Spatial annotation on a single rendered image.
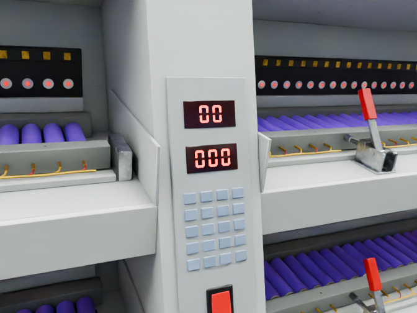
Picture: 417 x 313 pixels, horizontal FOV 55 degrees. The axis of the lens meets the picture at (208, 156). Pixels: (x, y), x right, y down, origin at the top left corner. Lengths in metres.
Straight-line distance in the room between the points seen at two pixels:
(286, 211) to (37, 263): 0.22
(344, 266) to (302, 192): 0.22
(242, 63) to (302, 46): 0.30
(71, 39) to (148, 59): 0.21
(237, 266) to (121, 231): 0.10
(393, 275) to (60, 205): 0.43
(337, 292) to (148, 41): 0.36
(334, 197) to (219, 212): 0.13
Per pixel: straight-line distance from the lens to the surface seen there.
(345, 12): 0.62
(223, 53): 0.34
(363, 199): 0.44
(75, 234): 0.31
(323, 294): 0.51
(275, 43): 0.62
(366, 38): 0.73
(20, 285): 0.49
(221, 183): 0.33
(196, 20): 0.34
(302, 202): 0.39
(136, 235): 0.33
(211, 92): 0.33
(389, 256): 0.63
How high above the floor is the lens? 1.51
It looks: 3 degrees down
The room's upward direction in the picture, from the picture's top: 3 degrees counter-clockwise
